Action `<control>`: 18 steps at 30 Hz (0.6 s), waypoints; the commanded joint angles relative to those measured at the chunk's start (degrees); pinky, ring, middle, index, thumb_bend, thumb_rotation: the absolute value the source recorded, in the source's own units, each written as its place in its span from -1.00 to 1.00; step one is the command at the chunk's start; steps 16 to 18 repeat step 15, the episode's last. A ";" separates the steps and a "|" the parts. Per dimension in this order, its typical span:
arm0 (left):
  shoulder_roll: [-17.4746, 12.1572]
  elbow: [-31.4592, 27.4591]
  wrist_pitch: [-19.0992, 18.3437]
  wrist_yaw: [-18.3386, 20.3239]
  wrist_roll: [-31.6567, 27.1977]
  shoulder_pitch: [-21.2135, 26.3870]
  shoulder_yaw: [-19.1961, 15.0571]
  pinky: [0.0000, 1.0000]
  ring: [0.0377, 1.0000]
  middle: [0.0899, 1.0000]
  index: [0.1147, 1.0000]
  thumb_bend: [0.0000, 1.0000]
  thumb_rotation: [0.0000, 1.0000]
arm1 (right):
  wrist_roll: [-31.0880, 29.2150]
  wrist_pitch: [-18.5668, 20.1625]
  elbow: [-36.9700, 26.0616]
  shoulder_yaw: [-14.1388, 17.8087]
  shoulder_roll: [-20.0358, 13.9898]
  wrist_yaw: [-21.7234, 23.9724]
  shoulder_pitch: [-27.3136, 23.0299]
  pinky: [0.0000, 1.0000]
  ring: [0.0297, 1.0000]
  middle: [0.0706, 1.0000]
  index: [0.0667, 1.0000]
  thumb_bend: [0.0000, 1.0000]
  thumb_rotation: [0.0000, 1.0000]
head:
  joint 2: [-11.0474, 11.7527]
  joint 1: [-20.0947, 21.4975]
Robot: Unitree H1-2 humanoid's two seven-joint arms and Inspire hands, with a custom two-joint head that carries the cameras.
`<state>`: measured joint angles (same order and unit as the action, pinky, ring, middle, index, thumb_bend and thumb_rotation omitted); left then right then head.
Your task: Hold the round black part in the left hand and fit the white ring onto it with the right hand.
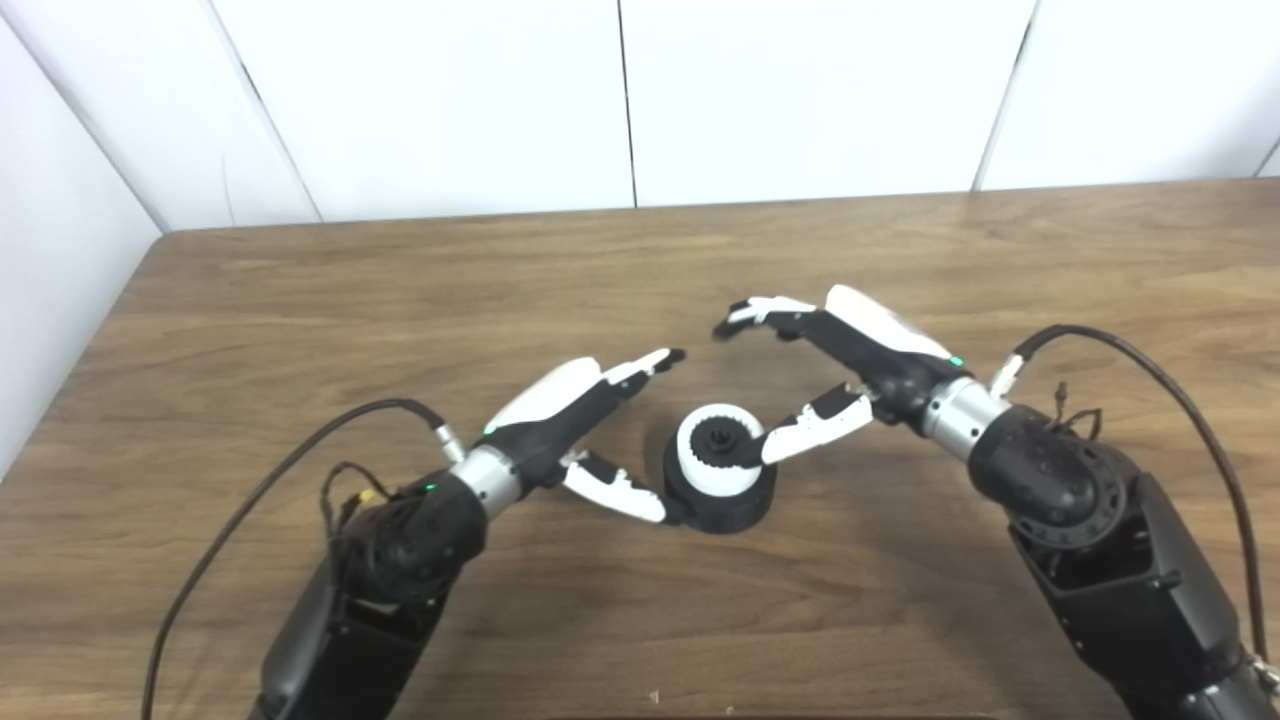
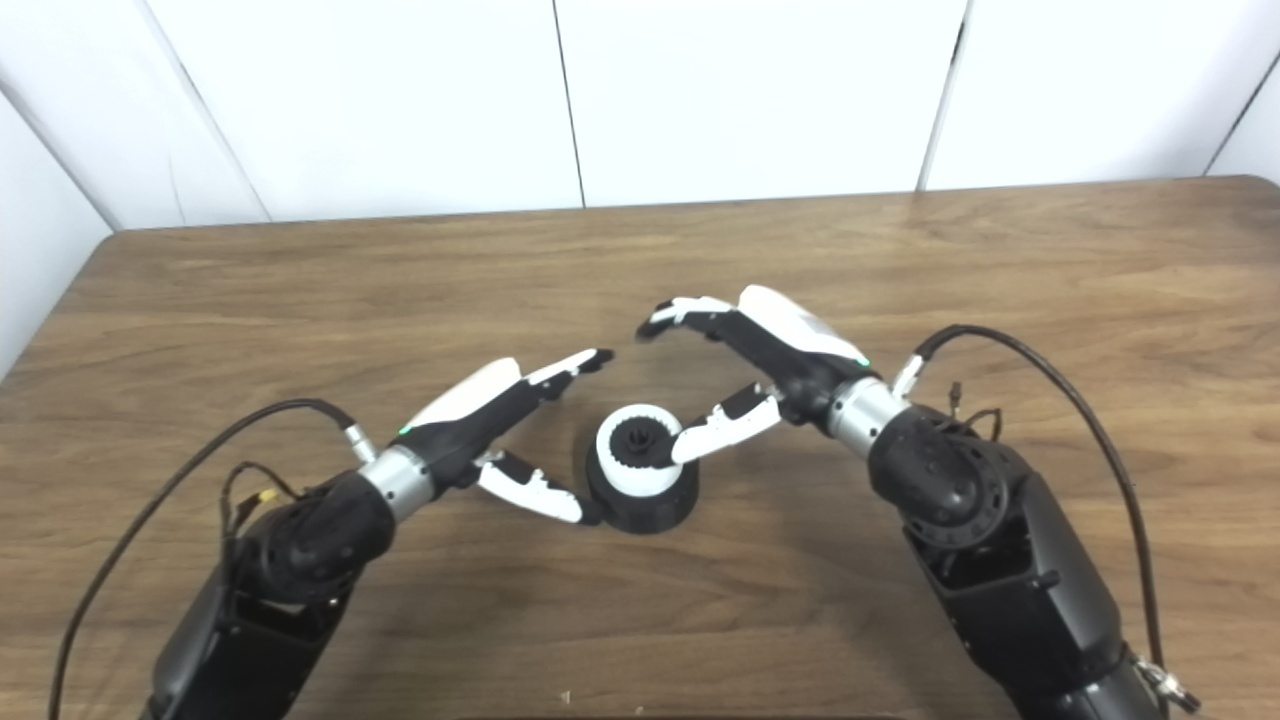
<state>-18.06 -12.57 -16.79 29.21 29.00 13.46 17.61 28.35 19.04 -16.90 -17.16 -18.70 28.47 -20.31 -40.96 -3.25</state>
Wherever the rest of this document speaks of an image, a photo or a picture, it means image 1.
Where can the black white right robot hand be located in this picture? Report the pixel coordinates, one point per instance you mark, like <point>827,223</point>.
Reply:
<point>890,355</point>

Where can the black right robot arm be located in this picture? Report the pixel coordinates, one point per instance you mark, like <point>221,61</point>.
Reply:
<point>1110,540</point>

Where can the round black part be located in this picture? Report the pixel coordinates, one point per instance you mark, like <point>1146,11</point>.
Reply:
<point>725,512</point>

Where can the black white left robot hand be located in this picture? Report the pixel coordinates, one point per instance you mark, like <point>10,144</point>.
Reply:
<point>550,415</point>

